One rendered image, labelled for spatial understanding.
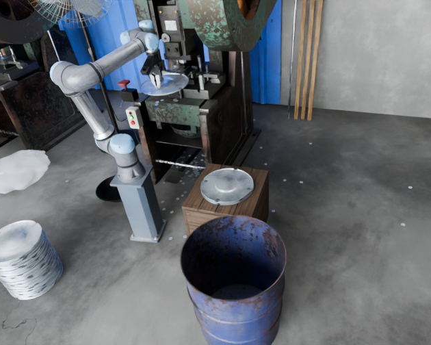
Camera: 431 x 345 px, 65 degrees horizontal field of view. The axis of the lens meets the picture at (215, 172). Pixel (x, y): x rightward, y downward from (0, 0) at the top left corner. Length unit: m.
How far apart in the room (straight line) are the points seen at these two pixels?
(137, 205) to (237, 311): 0.91
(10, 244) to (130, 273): 0.63
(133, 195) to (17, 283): 0.73
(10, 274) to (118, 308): 0.56
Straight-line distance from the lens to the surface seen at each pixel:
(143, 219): 2.02
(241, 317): 1.36
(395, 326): 1.85
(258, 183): 1.88
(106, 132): 1.87
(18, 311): 2.16
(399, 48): 3.19
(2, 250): 2.05
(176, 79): 2.12
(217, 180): 1.88
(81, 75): 1.61
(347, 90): 3.32
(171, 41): 2.19
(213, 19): 1.70
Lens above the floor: 1.53
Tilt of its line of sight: 37 degrees down
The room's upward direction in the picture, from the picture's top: 7 degrees counter-clockwise
